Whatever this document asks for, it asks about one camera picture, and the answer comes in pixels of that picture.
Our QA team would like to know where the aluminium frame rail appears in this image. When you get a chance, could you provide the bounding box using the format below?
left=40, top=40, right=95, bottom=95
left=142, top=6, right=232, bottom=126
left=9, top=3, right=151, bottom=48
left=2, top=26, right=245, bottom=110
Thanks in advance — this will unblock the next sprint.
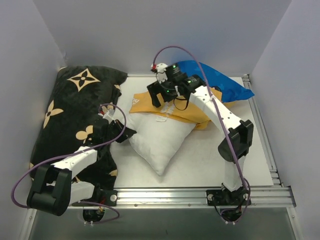
left=241, top=73, right=285, bottom=187
left=78, top=186, right=296, bottom=209

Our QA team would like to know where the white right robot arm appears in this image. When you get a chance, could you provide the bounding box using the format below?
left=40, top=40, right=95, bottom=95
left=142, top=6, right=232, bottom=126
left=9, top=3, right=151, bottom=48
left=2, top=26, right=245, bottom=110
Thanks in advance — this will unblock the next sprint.
left=147, top=63, right=254, bottom=205

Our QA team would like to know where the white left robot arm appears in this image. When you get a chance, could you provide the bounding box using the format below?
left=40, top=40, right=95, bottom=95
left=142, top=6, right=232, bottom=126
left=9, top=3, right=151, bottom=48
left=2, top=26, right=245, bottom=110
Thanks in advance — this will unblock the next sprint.
left=26, top=120, right=137, bottom=216

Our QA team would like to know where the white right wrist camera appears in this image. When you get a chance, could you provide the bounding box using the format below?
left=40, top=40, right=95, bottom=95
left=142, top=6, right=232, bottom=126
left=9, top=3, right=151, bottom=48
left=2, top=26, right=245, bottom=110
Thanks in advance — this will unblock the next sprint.
left=150, top=63, right=168, bottom=85

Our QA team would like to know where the blue and orange pillowcase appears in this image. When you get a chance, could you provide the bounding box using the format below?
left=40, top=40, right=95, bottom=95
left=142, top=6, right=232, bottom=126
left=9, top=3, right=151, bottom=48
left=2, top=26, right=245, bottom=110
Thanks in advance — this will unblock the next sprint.
left=129, top=63, right=255, bottom=130

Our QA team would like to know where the white pillow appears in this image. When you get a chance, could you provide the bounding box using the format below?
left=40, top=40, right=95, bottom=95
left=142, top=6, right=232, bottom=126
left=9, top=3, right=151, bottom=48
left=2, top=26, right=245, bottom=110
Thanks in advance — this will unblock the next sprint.
left=127, top=113, right=196, bottom=176

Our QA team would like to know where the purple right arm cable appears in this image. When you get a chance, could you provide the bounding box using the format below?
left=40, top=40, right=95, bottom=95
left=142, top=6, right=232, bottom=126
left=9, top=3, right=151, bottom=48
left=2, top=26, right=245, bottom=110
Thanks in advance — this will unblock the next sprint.
left=152, top=45, right=252, bottom=224

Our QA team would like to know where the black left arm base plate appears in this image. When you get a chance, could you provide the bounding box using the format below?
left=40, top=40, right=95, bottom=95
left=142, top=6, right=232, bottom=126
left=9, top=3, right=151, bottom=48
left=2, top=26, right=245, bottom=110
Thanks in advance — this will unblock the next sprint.
left=71, top=189, right=118, bottom=207

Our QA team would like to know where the aluminium right frame rail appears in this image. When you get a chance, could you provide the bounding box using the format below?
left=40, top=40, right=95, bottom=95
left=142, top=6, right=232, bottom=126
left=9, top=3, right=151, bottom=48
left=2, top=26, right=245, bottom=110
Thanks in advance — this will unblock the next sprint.
left=241, top=73, right=285, bottom=187

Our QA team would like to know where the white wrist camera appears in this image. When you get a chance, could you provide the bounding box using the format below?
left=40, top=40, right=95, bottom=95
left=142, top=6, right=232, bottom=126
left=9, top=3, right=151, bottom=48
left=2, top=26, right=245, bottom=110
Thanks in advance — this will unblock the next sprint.
left=98, top=109, right=115, bottom=123
left=150, top=63, right=168, bottom=85

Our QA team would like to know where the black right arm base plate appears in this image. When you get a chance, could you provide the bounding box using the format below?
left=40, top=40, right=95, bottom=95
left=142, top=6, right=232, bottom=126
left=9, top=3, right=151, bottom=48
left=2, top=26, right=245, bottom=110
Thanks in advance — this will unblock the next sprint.
left=206, top=188, right=249, bottom=207

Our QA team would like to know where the black patterned plush pillow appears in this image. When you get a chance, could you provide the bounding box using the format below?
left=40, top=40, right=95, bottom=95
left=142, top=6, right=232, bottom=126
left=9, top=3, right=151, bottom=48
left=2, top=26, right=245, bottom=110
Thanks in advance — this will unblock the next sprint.
left=29, top=65, right=129, bottom=198

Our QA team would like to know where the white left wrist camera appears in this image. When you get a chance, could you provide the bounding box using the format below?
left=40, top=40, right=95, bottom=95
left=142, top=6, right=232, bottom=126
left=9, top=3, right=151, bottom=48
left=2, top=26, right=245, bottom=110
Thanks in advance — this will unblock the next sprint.
left=98, top=109, right=115, bottom=123

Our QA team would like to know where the aluminium front frame rail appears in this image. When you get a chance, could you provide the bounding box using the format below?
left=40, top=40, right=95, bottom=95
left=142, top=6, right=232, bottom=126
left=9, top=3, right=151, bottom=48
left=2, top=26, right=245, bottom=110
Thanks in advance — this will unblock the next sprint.
left=78, top=186, right=296, bottom=209

